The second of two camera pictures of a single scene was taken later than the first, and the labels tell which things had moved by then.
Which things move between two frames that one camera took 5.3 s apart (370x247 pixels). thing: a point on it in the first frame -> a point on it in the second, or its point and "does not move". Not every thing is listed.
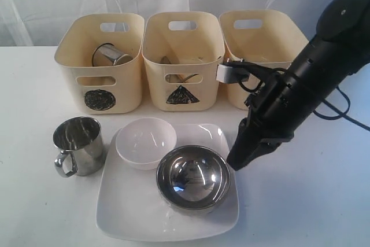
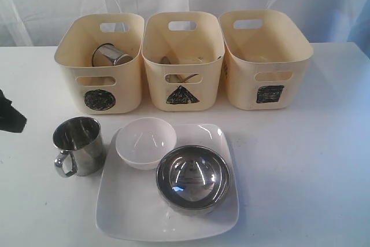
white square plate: [226, 214] does not move
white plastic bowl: [144, 143] does not move
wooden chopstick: [188, 78] -> [180, 77]
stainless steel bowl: [193, 179] does not move
